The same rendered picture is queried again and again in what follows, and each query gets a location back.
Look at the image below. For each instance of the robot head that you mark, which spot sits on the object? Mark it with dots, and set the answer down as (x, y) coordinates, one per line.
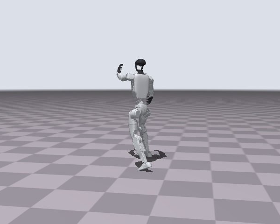
(140, 62)

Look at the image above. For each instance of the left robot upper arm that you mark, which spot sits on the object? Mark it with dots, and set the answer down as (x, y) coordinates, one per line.
(128, 76)

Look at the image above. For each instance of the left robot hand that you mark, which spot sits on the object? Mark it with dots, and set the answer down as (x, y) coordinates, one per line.
(120, 66)

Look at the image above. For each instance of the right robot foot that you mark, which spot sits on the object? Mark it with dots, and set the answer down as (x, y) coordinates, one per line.
(148, 154)

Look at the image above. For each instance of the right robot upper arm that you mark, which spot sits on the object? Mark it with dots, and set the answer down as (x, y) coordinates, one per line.
(150, 83)

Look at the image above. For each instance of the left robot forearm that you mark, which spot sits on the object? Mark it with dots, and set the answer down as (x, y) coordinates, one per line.
(119, 75)

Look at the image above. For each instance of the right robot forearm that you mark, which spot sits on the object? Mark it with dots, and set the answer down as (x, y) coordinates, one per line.
(151, 93)

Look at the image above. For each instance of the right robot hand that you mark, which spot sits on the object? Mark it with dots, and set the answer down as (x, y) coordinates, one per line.
(149, 100)

